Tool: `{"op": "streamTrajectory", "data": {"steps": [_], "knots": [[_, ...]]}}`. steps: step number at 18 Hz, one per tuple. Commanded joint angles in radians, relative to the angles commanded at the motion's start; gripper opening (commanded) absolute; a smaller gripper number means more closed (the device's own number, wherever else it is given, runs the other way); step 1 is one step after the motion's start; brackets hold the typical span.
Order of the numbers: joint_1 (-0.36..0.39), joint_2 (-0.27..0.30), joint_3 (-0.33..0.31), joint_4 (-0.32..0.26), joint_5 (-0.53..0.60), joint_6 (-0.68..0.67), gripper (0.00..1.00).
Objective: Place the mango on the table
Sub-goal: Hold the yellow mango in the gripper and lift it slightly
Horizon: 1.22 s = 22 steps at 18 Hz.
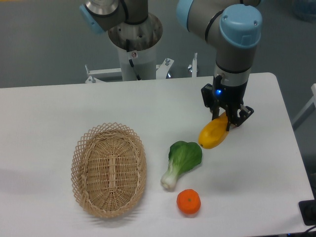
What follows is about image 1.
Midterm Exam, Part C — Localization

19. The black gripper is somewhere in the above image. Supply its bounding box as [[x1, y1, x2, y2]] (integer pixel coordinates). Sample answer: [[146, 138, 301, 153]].
[[201, 75, 254, 132]]

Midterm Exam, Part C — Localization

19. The yellow mango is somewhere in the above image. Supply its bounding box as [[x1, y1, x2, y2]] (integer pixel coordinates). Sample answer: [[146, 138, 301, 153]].
[[198, 112, 229, 149]]

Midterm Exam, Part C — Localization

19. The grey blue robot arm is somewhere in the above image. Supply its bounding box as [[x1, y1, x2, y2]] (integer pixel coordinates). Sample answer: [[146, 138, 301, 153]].
[[79, 0, 263, 127]]

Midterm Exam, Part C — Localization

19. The green bok choy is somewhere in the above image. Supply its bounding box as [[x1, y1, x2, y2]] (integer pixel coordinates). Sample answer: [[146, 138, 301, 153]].
[[160, 141, 202, 191]]

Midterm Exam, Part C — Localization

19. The orange tangerine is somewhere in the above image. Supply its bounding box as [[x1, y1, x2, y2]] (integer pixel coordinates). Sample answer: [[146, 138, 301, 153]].
[[176, 189, 201, 215]]

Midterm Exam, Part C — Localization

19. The woven wicker basket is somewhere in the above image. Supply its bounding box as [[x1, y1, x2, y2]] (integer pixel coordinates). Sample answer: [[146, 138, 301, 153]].
[[71, 122, 147, 218]]

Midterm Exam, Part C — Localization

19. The black device at table edge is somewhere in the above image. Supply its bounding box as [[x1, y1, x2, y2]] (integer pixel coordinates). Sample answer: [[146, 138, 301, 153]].
[[298, 199, 316, 226]]

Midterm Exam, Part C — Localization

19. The white metal base frame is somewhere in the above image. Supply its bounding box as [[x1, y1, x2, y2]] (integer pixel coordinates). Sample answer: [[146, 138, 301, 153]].
[[85, 52, 199, 83]]

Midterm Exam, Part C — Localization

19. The white frame at right edge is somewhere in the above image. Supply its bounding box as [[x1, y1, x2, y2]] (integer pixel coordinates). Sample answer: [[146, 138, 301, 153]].
[[292, 83, 316, 130]]

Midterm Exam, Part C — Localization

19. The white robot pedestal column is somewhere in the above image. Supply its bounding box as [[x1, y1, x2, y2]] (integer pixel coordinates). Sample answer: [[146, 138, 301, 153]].
[[108, 13, 162, 81]]

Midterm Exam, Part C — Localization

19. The black cable on pedestal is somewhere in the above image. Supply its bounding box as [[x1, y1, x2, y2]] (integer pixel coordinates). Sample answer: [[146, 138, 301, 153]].
[[125, 39, 142, 81]]

